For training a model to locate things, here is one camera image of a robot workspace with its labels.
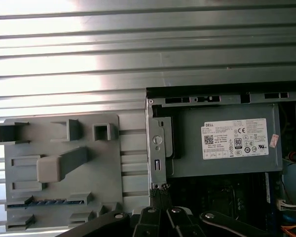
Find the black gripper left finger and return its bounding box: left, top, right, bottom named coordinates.
left=61, top=185, right=167, bottom=237

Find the grey Dell power supply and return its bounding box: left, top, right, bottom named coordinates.
left=162, top=104, right=284, bottom=179

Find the green motherboard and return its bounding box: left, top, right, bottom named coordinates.
left=167, top=172, right=283, bottom=223

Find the grey plastic parts rack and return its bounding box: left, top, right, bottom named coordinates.
left=0, top=114, right=123, bottom=234

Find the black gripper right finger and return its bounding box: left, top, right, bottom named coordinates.
left=161, top=184, right=272, bottom=237

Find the black PC case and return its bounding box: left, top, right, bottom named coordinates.
left=145, top=86, right=296, bottom=237

